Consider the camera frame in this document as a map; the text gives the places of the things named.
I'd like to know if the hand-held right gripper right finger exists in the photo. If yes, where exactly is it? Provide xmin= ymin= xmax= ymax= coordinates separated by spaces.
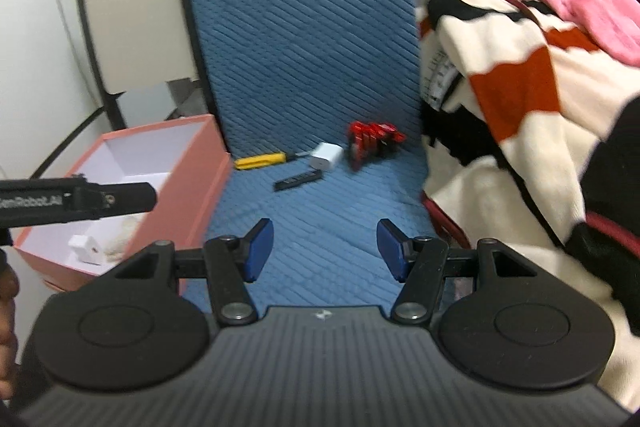
xmin=376 ymin=218 xmax=538 ymax=325

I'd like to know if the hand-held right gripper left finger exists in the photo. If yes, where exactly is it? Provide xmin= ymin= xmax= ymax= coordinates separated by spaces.
xmin=114 ymin=218 xmax=275 ymax=327

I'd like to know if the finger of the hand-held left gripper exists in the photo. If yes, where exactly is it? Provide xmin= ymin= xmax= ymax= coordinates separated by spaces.
xmin=100 ymin=181 xmax=158 ymax=215

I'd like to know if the white box with orange rim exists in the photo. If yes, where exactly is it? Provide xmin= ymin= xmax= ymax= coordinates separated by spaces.
xmin=12 ymin=114 xmax=235 ymax=294

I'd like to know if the yellow screwdriver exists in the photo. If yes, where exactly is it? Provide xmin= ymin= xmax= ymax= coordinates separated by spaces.
xmin=234 ymin=151 xmax=314 ymax=171

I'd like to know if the person's left hand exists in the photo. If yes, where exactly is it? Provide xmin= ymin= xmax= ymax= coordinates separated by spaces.
xmin=0 ymin=269 xmax=21 ymax=400

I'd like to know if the white fluffy cloth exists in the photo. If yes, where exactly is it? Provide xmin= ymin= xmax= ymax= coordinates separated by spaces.
xmin=106 ymin=216 xmax=147 ymax=258

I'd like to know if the small white plastic adapter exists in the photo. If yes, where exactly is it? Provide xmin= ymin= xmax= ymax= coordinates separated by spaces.
xmin=68 ymin=234 xmax=104 ymax=266

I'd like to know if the black ribbed bar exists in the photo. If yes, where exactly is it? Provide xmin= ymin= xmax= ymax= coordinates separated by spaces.
xmin=273 ymin=170 xmax=324 ymax=193

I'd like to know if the pile of red clips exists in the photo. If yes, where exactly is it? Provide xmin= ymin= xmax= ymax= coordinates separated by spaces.
xmin=346 ymin=120 xmax=407 ymax=172

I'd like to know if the white charger plug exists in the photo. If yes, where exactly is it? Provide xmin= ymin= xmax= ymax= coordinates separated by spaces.
xmin=309 ymin=142 xmax=346 ymax=170

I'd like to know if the white wardrobe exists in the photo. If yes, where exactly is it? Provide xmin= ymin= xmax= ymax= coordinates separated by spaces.
xmin=0 ymin=0 xmax=126 ymax=184

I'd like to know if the beige folding chair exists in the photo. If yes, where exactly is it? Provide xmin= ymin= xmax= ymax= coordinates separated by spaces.
xmin=74 ymin=0 xmax=222 ymax=134

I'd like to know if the white printed cloth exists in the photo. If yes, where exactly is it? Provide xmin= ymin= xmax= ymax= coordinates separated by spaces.
xmin=422 ymin=48 xmax=462 ymax=112

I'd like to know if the pile of colourful clothes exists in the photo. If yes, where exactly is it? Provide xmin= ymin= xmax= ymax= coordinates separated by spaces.
xmin=415 ymin=0 xmax=640 ymax=408

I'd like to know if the blue quilted mat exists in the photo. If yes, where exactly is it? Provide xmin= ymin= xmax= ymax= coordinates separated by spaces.
xmin=177 ymin=0 xmax=437 ymax=308

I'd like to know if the pink blanket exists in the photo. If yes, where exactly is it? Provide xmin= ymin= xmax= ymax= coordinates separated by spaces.
xmin=510 ymin=0 xmax=640 ymax=68

